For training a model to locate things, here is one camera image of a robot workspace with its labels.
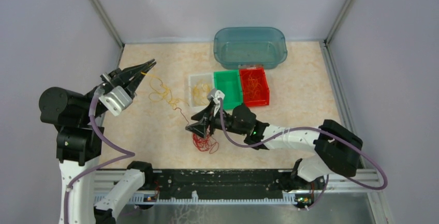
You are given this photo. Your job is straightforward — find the orange cable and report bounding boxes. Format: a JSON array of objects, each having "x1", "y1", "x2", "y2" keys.
[{"x1": 242, "y1": 70, "x2": 268, "y2": 101}]

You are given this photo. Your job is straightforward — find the green plastic bin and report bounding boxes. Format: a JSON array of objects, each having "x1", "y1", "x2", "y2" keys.
[{"x1": 213, "y1": 70, "x2": 243, "y2": 110}]

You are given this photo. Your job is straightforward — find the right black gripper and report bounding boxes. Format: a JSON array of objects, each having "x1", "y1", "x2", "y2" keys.
[{"x1": 186, "y1": 102, "x2": 247, "y2": 139}]

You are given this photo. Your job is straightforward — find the blue transparent plastic tub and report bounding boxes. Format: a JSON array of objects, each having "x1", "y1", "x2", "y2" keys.
[{"x1": 213, "y1": 27, "x2": 288, "y2": 70}]

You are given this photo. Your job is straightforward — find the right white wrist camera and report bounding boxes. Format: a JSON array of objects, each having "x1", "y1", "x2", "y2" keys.
[{"x1": 207, "y1": 88, "x2": 225, "y2": 117}]

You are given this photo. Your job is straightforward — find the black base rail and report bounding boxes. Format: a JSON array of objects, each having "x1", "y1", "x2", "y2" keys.
[{"x1": 71, "y1": 168, "x2": 382, "y2": 205}]

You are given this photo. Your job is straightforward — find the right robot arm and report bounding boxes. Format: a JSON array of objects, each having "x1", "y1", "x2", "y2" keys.
[{"x1": 185, "y1": 101, "x2": 363, "y2": 189}]

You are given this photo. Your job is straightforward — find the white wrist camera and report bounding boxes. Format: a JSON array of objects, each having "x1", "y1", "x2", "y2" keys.
[
  {"x1": 207, "y1": 88, "x2": 225, "y2": 117},
  {"x1": 99, "y1": 86, "x2": 133, "y2": 116}
]

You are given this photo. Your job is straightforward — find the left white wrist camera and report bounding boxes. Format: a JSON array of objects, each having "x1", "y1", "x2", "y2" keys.
[{"x1": 99, "y1": 86, "x2": 133, "y2": 116}]

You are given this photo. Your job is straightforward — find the orange yellow cables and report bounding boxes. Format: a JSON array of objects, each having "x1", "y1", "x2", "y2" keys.
[{"x1": 191, "y1": 131, "x2": 220, "y2": 155}]

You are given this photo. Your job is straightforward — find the red plastic bin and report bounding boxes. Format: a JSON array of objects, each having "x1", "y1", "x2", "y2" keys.
[{"x1": 239, "y1": 67, "x2": 270, "y2": 107}]

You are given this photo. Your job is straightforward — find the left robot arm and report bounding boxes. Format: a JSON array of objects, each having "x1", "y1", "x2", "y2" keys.
[{"x1": 39, "y1": 59, "x2": 156, "y2": 223}]

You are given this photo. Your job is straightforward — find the yellow cable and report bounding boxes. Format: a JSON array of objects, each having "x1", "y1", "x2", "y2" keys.
[
  {"x1": 191, "y1": 83, "x2": 213, "y2": 106},
  {"x1": 191, "y1": 80, "x2": 213, "y2": 101},
  {"x1": 140, "y1": 72, "x2": 196, "y2": 127}
]

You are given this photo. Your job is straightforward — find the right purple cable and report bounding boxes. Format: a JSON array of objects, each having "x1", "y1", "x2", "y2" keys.
[{"x1": 218, "y1": 98, "x2": 389, "y2": 211}]

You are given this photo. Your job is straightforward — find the white plastic bin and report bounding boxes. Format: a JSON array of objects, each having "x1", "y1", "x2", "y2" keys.
[{"x1": 188, "y1": 72, "x2": 215, "y2": 110}]

